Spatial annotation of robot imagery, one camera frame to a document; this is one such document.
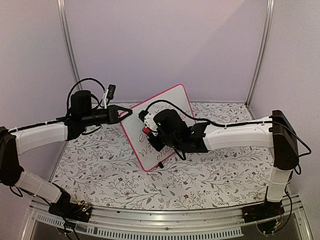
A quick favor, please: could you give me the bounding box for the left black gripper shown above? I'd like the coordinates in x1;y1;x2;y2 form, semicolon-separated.
81;105;133;127

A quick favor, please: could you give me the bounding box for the red whiteboard eraser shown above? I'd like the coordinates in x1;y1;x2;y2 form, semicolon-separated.
142;127;151;135

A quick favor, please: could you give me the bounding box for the pink framed whiteboard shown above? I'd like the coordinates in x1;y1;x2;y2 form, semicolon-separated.
120;84;194;172

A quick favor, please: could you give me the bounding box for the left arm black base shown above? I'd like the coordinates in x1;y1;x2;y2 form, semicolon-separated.
48;192;92;223

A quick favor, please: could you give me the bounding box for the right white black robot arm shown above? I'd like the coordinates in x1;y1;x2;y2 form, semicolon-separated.
139;109;299;218

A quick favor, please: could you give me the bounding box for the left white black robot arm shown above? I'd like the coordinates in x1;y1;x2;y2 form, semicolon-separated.
0;89;133;217

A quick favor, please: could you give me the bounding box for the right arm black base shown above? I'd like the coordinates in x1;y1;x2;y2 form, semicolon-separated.
241;200;293;235

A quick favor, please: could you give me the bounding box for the left black whiteboard foot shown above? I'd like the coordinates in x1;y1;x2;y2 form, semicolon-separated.
158;161;164;169

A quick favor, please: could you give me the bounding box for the floral patterned table mat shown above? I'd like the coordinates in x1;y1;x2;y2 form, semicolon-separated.
48;101;285;210

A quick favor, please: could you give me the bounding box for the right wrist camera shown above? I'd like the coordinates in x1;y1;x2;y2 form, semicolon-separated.
138;110;158;137

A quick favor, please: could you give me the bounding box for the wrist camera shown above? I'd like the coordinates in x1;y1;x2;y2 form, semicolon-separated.
138;110;158;137
100;84;116;109

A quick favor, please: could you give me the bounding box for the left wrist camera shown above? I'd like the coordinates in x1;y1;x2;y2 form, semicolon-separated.
100;84;116;109

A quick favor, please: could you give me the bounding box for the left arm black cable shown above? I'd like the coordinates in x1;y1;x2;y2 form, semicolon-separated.
65;77;106;118

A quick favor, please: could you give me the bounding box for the front aluminium rail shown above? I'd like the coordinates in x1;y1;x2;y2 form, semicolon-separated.
22;194;316;240

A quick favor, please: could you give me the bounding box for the left aluminium corner post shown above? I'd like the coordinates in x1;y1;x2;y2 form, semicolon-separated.
56;0;83;91

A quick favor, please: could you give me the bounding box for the aluminium corner post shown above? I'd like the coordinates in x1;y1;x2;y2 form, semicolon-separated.
245;0;275;108
56;0;83;91

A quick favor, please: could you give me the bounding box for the right aluminium corner post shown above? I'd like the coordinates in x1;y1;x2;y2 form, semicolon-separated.
245;0;275;108

